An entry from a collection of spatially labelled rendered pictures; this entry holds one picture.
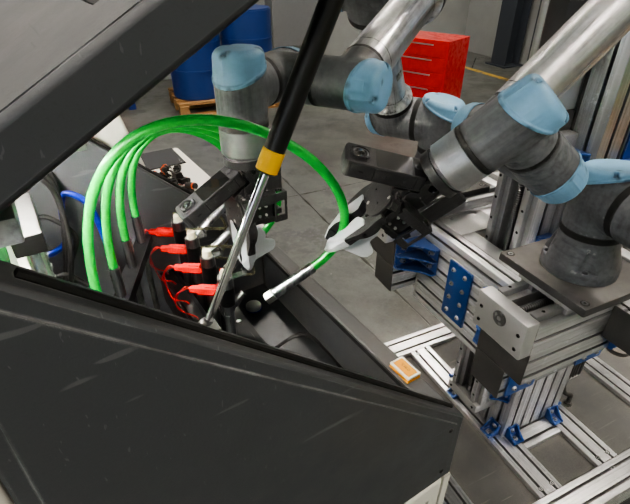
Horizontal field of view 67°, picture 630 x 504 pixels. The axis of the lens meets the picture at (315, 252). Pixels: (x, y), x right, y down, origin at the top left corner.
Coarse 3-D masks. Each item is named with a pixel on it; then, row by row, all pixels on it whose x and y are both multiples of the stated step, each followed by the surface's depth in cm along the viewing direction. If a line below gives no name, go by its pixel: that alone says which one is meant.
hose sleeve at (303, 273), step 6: (300, 270) 75; (306, 270) 75; (312, 270) 75; (294, 276) 75; (300, 276) 75; (306, 276) 75; (282, 282) 76; (288, 282) 76; (294, 282) 75; (276, 288) 76; (282, 288) 76; (288, 288) 76; (276, 294) 76; (282, 294) 76
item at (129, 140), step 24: (168, 120) 59; (192, 120) 59; (216, 120) 60; (240, 120) 61; (120, 144) 59; (288, 144) 63; (96, 192) 62; (336, 192) 68; (312, 264) 75; (96, 288) 70
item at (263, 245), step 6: (258, 228) 79; (258, 234) 80; (258, 240) 80; (264, 240) 81; (270, 240) 82; (246, 246) 78; (258, 246) 81; (264, 246) 82; (270, 246) 82; (246, 252) 79; (258, 252) 82; (264, 252) 82; (246, 258) 80; (252, 258) 81; (246, 264) 82; (252, 264) 82
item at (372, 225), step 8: (368, 216) 67; (376, 216) 66; (384, 216) 65; (368, 224) 66; (376, 224) 65; (360, 232) 66; (368, 232) 66; (376, 232) 66; (344, 240) 69; (352, 240) 69
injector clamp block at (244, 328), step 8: (176, 272) 109; (168, 288) 104; (168, 296) 107; (192, 296) 102; (168, 304) 110; (208, 304) 104; (176, 312) 105; (240, 312) 97; (224, 320) 96; (240, 320) 95; (248, 320) 95; (224, 328) 98; (240, 328) 93; (248, 328) 93; (248, 336) 91; (256, 336) 91
